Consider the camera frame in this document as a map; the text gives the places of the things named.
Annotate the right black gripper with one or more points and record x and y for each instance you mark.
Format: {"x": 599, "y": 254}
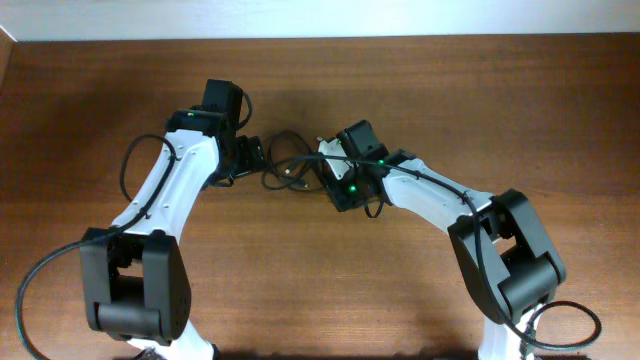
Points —
{"x": 343, "y": 203}

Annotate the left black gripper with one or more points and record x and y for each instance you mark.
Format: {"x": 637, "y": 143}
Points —
{"x": 252, "y": 159}

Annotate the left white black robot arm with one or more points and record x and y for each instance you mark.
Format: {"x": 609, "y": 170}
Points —
{"x": 135, "y": 284}

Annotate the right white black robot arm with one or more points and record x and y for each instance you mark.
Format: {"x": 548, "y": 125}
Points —
{"x": 508, "y": 262}

